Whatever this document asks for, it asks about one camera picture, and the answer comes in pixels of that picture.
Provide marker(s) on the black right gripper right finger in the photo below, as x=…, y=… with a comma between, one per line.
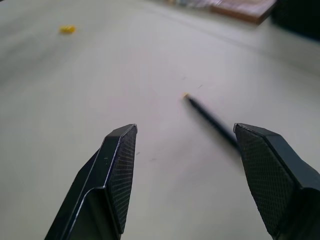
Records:
x=272, y=175

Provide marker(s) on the black object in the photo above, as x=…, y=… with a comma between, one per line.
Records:
x=298, y=16

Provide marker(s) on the small yellow block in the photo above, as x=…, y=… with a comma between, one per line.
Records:
x=67, y=29

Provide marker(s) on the brown wooden board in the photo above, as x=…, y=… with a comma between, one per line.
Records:
x=246, y=8

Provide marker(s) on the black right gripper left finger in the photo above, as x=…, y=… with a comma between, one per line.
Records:
x=105, y=185

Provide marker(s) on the dark blue pencil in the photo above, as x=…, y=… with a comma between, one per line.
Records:
x=210, y=118

